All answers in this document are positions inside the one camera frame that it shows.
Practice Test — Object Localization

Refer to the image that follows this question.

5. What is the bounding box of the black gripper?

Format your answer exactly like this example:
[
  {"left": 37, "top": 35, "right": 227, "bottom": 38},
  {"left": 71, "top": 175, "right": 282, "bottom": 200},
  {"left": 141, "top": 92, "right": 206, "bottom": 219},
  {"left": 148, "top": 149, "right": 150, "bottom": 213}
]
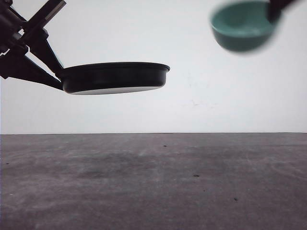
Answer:
[{"left": 0, "top": 0, "right": 66, "bottom": 91}]

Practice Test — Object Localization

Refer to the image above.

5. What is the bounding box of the teal ceramic bowl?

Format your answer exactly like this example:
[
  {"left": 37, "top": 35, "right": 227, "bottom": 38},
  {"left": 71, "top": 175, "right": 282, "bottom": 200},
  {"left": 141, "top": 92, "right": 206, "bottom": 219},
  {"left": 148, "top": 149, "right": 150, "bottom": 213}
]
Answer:
[{"left": 210, "top": 0, "right": 283, "bottom": 53}]

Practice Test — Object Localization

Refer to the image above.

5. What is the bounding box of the black frying pan green handle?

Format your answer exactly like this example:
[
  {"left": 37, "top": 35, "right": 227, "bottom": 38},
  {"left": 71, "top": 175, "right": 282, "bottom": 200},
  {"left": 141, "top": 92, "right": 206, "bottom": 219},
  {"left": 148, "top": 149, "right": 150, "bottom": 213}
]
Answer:
[{"left": 56, "top": 61, "right": 170, "bottom": 95}]

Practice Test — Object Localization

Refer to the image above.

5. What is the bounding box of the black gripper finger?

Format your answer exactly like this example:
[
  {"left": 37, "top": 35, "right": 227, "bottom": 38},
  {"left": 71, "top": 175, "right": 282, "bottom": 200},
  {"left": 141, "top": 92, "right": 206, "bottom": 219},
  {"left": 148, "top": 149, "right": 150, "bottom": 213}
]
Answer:
[{"left": 267, "top": 0, "right": 295, "bottom": 22}]

